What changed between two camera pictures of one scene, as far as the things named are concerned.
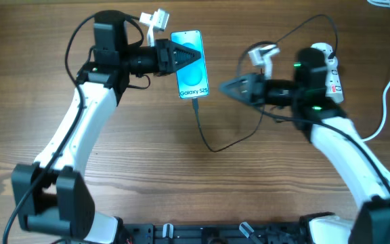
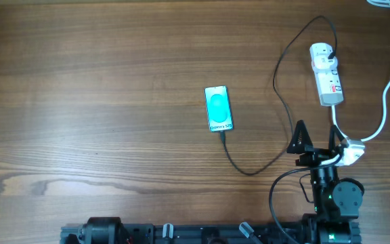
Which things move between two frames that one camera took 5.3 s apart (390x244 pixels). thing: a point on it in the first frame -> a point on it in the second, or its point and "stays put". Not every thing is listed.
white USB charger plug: x=332 y=63 stays put
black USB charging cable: x=239 y=67 -> x=287 y=108
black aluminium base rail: x=214 y=233 stays put
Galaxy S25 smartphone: x=192 y=78 -> x=219 y=116
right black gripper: x=258 y=89 -> x=315 y=156
